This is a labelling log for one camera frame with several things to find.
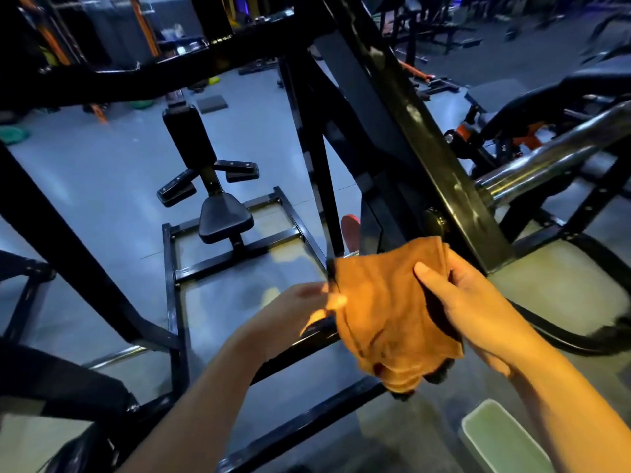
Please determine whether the person's right hand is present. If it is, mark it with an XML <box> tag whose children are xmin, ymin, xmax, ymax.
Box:
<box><xmin>414</xmin><ymin>246</ymin><xmax>544</xmax><ymax>378</ymax></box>

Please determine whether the person's left hand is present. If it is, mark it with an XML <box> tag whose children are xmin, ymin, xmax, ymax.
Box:
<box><xmin>242</xmin><ymin>282</ymin><xmax>349</xmax><ymax>363</ymax></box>

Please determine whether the orange cleaning cloth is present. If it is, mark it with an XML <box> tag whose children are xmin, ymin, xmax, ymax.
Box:
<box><xmin>327</xmin><ymin>236</ymin><xmax>465</xmax><ymax>395</ymax></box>

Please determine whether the person's right forearm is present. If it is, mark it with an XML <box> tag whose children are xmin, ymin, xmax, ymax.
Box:
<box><xmin>508</xmin><ymin>342</ymin><xmax>631</xmax><ymax>473</ymax></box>

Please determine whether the person's left forearm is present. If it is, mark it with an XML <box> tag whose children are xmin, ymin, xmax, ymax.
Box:
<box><xmin>117</xmin><ymin>327</ymin><xmax>277</xmax><ymax>473</ymax></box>

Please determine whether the red round object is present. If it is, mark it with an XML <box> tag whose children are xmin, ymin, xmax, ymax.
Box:
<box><xmin>340</xmin><ymin>214</ymin><xmax>362</xmax><ymax>255</ymax></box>

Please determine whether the black padded seat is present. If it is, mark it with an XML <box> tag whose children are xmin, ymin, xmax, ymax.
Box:
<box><xmin>198</xmin><ymin>192</ymin><xmax>255</xmax><ymax>245</ymax></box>

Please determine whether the chrome weight bar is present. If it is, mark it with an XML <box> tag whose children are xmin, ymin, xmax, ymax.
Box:
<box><xmin>475</xmin><ymin>100</ymin><xmax>631</xmax><ymax>208</ymax></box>

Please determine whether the black and orange gym machine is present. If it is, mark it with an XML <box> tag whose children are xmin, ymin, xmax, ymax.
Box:
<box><xmin>443</xmin><ymin>54</ymin><xmax>631</xmax><ymax>179</ymax></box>

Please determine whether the thin chrome bar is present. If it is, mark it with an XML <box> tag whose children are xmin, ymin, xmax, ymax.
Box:
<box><xmin>82</xmin><ymin>345</ymin><xmax>149</xmax><ymax>371</ymax></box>

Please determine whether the grey floor mat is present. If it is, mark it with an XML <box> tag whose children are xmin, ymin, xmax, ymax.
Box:
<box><xmin>196</xmin><ymin>94</ymin><xmax>229</xmax><ymax>115</ymax></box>

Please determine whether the orange and black rack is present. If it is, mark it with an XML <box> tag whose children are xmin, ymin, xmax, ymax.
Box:
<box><xmin>15</xmin><ymin>0</ymin><xmax>161</xmax><ymax>124</ymax></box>

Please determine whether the black gym machine frame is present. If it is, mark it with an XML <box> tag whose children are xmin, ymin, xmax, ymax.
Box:
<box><xmin>0</xmin><ymin>0</ymin><xmax>631</xmax><ymax>473</ymax></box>

